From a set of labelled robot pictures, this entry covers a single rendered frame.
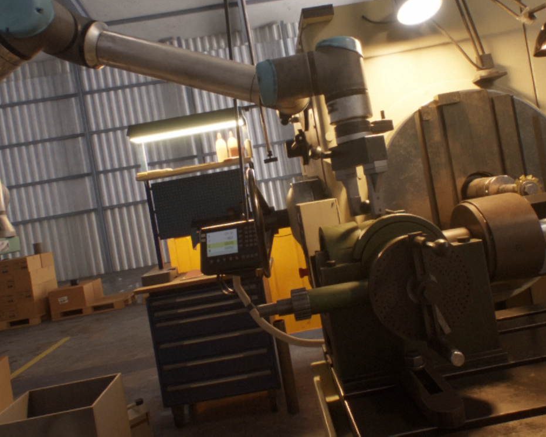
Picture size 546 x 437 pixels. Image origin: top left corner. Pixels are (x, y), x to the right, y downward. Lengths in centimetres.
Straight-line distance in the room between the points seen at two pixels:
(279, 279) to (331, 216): 296
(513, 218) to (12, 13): 110
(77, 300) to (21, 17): 767
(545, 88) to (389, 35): 49
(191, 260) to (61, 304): 482
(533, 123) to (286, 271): 306
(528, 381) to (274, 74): 71
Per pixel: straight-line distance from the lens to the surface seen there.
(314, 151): 126
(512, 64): 155
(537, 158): 141
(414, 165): 126
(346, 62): 91
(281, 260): 412
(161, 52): 114
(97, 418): 256
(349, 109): 89
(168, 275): 316
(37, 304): 891
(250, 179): 141
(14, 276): 895
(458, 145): 130
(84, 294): 854
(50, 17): 114
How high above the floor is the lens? 137
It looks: level
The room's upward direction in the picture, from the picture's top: 10 degrees counter-clockwise
